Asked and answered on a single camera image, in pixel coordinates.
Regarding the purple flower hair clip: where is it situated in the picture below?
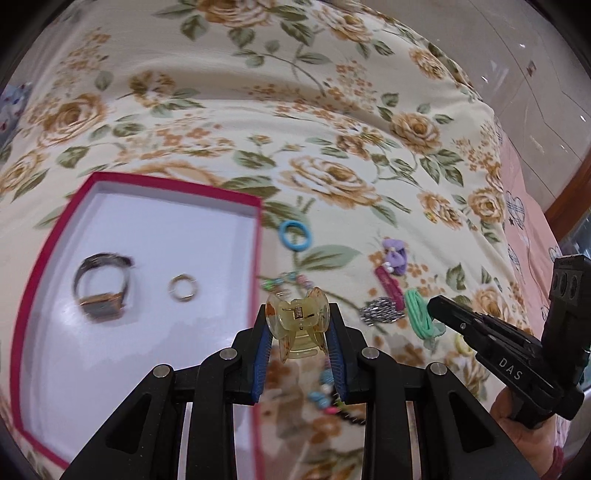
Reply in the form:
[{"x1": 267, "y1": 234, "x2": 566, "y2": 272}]
[{"x1": 368, "y1": 237, "x2": 408, "y2": 275}]

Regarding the small gold ring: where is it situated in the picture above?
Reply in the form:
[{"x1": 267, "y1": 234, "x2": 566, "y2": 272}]
[{"x1": 168, "y1": 274, "x2": 197, "y2": 302}]

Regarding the green hair tie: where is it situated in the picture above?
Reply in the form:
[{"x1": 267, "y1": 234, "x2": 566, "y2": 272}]
[{"x1": 404, "y1": 288, "x2": 446, "y2": 342}]

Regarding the silver studded hair clip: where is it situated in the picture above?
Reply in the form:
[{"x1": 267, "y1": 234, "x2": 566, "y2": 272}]
[{"x1": 359, "y1": 298, "x2": 407, "y2": 328}]

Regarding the silver wrist watch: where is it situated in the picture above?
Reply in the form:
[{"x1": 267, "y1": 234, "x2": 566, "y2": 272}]
[{"x1": 74, "y1": 253, "x2": 136, "y2": 324}]

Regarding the wooden furniture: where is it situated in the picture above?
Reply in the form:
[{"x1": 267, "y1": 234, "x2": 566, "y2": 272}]
[{"x1": 545, "y1": 166, "x2": 591, "y2": 259}]

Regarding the blue hair tie ring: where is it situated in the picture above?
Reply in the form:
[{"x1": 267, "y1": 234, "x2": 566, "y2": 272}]
[{"x1": 280, "y1": 220, "x2": 313, "y2": 253}]

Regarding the pink hair clip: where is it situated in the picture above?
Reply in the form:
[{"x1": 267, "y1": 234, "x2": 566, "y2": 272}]
[{"x1": 375, "y1": 267, "x2": 407, "y2": 311}]

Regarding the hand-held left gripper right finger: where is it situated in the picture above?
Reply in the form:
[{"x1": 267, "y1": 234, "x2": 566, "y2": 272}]
[{"x1": 322, "y1": 304, "x2": 528, "y2": 480}]

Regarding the person's right hand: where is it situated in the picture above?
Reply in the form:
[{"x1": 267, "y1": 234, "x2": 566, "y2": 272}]
[{"x1": 490, "y1": 390, "x2": 568, "y2": 480}]

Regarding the red-rimmed white tray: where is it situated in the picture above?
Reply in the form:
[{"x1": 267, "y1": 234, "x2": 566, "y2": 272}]
[{"x1": 8, "y1": 172, "x2": 264, "y2": 480}]

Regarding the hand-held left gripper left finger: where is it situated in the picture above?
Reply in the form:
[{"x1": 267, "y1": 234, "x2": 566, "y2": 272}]
[{"x1": 59, "y1": 318, "x2": 279, "y2": 480}]

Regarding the floral blanket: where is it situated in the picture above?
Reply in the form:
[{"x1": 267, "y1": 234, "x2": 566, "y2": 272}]
[{"x1": 0, "y1": 0, "x2": 555, "y2": 480}]

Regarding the black beaded bracelet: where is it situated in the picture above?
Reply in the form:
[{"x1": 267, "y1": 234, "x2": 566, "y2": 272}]
[{"x1": 339, "y1": 401, "x2": 368, "y2": 428}]

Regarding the yellow translucent hair claw clip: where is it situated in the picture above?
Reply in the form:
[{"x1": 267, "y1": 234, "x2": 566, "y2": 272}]
[{"x1": 264, "y1": 287, "x2": 331, "y2": 361}]

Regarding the grey bear print pillow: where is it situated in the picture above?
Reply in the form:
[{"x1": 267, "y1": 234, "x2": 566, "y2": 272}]
[{"x1": 0, "y1": 82, "x2": 33, "y2": 148}]

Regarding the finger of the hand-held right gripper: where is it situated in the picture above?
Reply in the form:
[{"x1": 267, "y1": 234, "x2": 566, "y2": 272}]
[{"x1": 427, "y1": 295, "x2": 484, "y2": 348}]

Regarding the pink printed sheet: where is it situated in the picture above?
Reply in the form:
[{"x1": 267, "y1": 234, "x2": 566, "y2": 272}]
[{"x1": 489, "y1": 111, "x2": 591, "y2": 448}]

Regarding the colourful beaded bracelet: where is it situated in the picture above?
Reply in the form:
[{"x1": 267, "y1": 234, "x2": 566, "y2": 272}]
[{"x1": 261, "y1": 272, "x2": 352, "y2": 411}]

